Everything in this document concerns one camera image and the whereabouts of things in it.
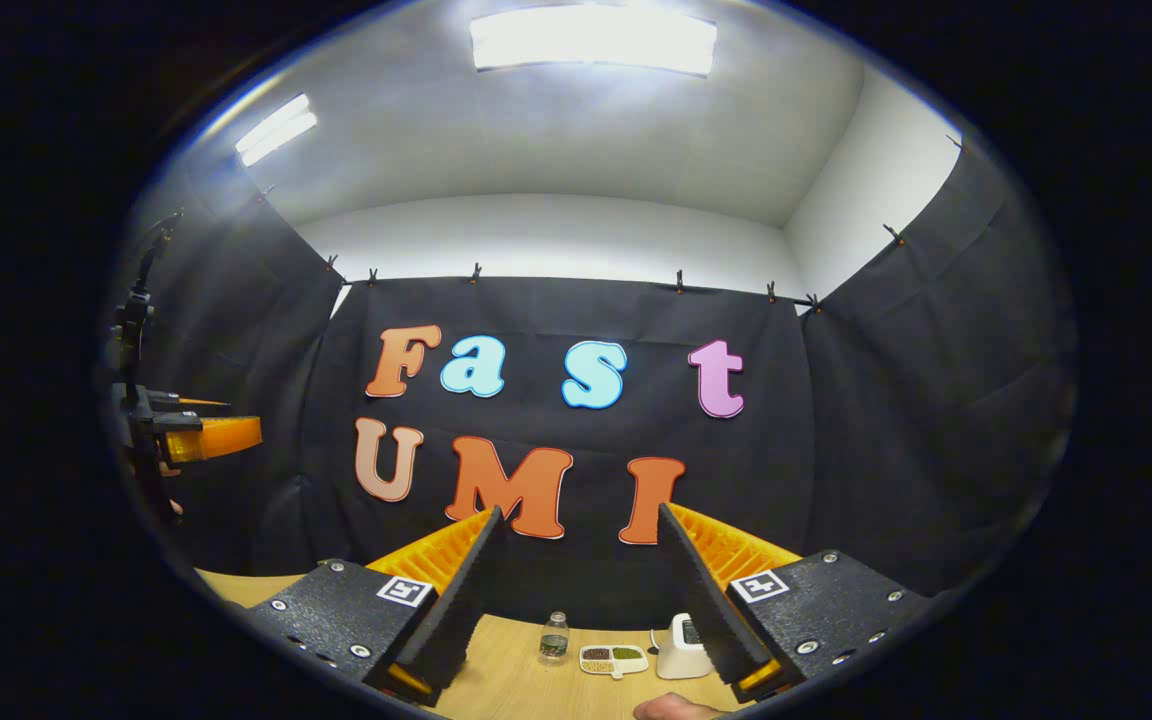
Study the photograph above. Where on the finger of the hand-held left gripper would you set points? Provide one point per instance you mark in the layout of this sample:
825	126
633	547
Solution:
221	437
198	403

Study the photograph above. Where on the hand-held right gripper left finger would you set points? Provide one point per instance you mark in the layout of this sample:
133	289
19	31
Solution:
456	610

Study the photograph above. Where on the white toaster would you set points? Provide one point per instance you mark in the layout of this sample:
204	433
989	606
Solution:
676	655

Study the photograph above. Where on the white divided dish of beans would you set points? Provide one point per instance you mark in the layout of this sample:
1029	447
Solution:
614	657

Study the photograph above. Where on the large rectangular ceiling light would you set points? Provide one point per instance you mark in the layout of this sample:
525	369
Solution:
591	38

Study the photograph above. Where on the clear plastic water bottle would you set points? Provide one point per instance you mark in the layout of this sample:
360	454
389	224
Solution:
554	645

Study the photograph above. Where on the small rectangular ceiling light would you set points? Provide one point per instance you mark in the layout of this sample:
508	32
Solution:
276	130

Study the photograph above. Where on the row of black cloth clips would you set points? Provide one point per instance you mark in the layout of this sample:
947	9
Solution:
476	272

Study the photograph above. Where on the black backdrop cloth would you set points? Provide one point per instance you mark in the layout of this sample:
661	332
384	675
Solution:
886	420

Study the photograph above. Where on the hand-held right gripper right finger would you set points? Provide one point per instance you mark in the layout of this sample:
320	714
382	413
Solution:
706	610

